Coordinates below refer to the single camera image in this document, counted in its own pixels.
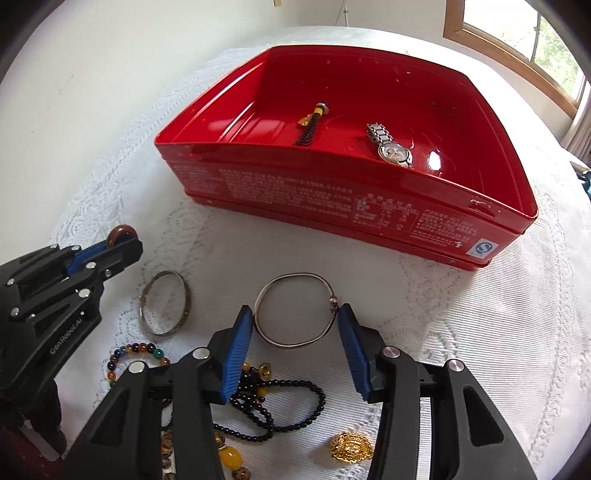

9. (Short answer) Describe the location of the wooden framed window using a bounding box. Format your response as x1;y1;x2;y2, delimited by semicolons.
443;0;589;123

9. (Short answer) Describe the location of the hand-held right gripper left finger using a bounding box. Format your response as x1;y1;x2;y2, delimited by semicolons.
62;305;254;480

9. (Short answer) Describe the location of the silver wrist watch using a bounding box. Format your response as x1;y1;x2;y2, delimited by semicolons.
367;122;414;169

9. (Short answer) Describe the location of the multicolour bead bracelet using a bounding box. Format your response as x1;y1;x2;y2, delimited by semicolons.
107;342;174;384

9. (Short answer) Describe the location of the amber brown bead bracelet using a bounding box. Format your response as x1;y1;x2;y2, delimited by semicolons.
159;427;252;480

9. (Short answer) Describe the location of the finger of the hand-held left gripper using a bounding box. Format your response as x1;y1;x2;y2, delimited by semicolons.
44;241;116;278
69;236;144;296

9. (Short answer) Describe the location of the black tassel pendant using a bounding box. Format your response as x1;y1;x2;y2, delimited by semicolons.
293;102;329;148

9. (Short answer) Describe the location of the engraved silver bangle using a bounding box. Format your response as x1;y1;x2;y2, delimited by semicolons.
140;271;191;337

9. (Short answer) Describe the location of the white lace cloth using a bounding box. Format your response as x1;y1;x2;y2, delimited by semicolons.
48;46;591;480

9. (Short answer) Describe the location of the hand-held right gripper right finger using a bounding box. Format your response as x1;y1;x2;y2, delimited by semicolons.
337;305;539;480

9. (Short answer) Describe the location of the gold ring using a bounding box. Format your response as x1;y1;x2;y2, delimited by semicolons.
329;431;374;462

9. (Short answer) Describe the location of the white bed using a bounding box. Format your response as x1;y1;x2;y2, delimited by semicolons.
46;25;591;480

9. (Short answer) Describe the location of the red plastic tray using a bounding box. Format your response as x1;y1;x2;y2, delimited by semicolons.
154;45;539;271

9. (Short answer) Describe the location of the person's left hand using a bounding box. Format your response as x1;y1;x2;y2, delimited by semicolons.
0;371;64;455

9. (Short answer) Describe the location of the black bead necklace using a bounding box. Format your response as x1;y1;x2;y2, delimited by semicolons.
212;362;326;439

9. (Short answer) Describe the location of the thin silver bangle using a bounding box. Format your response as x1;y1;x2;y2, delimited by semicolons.
254;273;342;348

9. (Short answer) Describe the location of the white curtain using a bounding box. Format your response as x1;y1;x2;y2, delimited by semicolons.
563;78;591;162

